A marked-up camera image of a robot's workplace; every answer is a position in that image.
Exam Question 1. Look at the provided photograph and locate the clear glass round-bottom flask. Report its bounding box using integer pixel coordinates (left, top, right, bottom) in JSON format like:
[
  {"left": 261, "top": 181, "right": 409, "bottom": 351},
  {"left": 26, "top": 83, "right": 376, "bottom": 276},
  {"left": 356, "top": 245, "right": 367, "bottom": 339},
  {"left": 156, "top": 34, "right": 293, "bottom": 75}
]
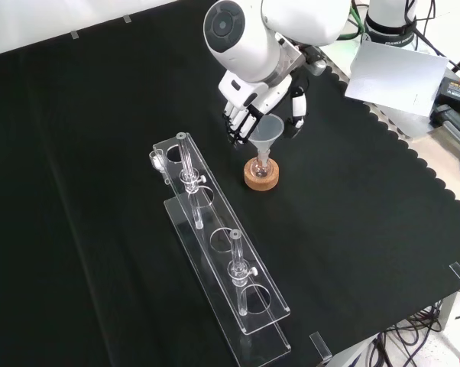
[{"left": 252, "top": 151, "right": 274, "bottom": 180}]

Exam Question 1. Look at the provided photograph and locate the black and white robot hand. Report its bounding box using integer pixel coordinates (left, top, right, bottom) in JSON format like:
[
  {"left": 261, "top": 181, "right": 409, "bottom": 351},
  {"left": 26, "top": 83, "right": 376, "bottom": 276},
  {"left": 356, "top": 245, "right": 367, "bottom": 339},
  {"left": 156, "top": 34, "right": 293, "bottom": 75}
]
[{"left": 218, "top": 71, "right": 309, "bottom": 146}]

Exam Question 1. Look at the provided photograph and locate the clear acrylic funnel stand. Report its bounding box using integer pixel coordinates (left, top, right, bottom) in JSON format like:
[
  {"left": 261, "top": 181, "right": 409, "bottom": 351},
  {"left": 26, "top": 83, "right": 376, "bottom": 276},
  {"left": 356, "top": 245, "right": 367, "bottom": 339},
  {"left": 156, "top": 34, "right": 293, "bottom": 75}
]
[{"left": 152, "top": 132, "right": 293, "bottom": 365}]

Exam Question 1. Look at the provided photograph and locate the brown cork ring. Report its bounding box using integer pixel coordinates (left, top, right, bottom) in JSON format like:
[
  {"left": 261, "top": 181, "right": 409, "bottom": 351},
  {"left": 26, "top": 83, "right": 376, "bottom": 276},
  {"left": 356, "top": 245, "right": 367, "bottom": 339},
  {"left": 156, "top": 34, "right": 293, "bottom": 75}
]
[{"left": 244, "top": 158, "right": 282, "bottom": 191}]

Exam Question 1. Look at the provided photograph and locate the black floor cable bundle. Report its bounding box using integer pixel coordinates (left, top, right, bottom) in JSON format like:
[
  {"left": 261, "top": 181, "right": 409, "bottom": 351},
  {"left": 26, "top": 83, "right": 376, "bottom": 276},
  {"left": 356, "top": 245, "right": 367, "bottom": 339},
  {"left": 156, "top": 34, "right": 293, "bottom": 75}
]
[{"left": 361, "top": 300, "right": 447, "bottom": 367}]

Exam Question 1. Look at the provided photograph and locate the black power supply box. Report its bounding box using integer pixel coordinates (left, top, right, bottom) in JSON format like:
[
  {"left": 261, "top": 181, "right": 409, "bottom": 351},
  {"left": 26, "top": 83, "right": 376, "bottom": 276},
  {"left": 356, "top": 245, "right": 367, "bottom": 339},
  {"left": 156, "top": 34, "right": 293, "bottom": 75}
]
[{"left": 439, "top": 75, "right": 460, "bottom": 112}]

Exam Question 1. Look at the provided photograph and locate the clear plastic funnel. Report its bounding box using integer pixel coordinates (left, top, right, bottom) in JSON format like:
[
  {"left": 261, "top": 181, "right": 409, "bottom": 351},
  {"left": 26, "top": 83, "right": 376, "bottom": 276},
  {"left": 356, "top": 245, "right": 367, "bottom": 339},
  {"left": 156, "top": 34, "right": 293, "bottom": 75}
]
[{"left": 250, "top": 114, "right": 285, "bottom": 166}]

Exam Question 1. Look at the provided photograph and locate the black bench cloth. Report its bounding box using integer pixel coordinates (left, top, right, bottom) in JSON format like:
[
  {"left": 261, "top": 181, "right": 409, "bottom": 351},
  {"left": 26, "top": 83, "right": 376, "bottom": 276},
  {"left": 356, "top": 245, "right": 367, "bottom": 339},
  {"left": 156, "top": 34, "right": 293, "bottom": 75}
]
[{"left": 0, "top": 0, "right": 460, "bottom": 367}]

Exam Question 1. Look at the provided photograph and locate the green cable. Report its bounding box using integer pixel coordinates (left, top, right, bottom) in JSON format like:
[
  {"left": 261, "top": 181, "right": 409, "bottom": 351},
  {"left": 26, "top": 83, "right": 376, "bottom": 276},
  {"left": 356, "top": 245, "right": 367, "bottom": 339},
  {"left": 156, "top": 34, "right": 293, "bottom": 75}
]
[{"left": 339, "top": 0, "right": 369, "bottom": 41}]

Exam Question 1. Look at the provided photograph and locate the pale grey board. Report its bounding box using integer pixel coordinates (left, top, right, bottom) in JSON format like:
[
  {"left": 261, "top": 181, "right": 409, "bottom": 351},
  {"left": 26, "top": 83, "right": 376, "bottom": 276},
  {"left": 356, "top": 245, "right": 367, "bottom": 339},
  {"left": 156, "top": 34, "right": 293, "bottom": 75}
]
[{"left": 344, "top": 41, "right": 449, "bottom": 116}]

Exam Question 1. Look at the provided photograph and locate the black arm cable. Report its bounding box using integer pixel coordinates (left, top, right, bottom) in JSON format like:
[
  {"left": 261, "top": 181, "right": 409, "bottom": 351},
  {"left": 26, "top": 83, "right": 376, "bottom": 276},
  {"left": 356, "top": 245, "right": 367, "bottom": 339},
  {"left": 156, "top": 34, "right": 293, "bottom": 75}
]
[{"left": 401, "top": 0, "right": 447, "bottom": 57}]

